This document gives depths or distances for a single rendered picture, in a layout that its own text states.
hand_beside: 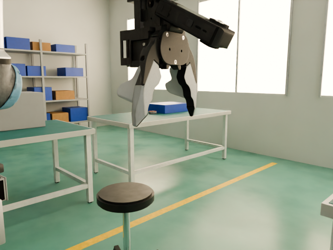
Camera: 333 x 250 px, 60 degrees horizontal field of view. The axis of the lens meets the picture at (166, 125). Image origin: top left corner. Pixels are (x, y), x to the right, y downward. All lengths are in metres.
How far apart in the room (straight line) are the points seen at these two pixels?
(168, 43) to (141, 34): 0.04
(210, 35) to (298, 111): 4.30
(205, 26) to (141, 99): 0.12
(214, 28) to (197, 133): 5.34
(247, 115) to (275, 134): 0.57
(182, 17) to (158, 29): 0.04
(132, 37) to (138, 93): 0.10
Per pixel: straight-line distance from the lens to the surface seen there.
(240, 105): 5.08
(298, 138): 4.69
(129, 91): 0.41
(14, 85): 0.80
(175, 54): 0.44
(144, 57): 0.40
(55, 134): 2.69
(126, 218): 1.82
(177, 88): 0.50
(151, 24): 0.46
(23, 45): 6.39
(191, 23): 0.40
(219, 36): 0.38
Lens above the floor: 1.22
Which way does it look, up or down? 9 degrees down
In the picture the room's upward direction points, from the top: straight up
